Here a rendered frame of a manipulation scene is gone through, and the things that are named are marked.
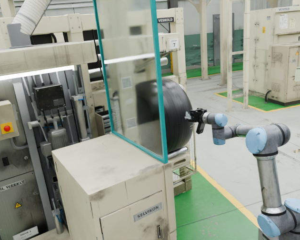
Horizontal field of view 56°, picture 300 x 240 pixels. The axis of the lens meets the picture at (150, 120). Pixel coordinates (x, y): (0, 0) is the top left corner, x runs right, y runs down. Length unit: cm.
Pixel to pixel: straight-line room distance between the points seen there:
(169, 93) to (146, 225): 98
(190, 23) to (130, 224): 1127
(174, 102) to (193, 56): 1032
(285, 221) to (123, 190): 80
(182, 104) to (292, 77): 476
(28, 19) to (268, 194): 168
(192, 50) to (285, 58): 633
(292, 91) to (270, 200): 525
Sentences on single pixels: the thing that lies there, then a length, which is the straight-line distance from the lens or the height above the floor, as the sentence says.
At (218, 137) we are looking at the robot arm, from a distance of 174.
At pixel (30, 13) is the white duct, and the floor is 199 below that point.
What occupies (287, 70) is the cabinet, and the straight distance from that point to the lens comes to 647.
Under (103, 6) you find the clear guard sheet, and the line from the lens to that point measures 151.
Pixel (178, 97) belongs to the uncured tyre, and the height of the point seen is 136.
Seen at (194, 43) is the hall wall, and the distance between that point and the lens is 1223.
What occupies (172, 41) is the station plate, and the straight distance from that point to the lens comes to 243.
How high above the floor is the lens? 185
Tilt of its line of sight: 18 degrees down
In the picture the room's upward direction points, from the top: 5 degrees counter-clockwise
